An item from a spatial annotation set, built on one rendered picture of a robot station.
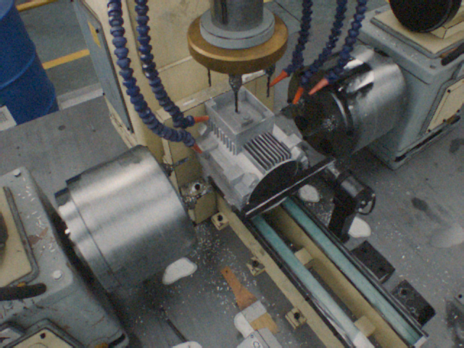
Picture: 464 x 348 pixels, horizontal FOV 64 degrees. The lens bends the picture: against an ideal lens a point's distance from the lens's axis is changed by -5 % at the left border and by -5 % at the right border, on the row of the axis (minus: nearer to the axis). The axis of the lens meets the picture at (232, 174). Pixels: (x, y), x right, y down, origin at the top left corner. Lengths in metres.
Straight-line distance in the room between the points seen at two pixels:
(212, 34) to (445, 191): 0.85
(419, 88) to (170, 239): 0.69
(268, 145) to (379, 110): 0.29
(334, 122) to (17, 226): 0.69
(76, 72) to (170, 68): 2.24
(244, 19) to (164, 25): 0.26
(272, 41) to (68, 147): 0.86
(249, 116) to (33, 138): 0.84
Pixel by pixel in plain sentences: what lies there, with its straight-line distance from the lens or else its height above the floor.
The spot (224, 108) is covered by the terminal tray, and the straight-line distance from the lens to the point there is 0.88.
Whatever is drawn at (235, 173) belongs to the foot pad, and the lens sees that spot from 0.80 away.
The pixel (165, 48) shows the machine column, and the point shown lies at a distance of 0.90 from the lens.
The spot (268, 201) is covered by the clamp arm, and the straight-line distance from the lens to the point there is 0.82.
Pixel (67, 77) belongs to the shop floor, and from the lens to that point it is 3.10.
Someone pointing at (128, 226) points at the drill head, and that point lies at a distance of 0.69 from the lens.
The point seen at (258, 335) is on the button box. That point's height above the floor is 1.08.
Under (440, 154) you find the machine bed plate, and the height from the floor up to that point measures 0.80.
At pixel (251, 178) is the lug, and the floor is 1.09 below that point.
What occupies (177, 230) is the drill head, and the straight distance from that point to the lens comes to 0.72.
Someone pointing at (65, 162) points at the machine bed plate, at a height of 0.80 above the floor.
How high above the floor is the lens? 1.71
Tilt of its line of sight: 52 degrees down
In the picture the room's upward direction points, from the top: 3 degrees counter-clockwise
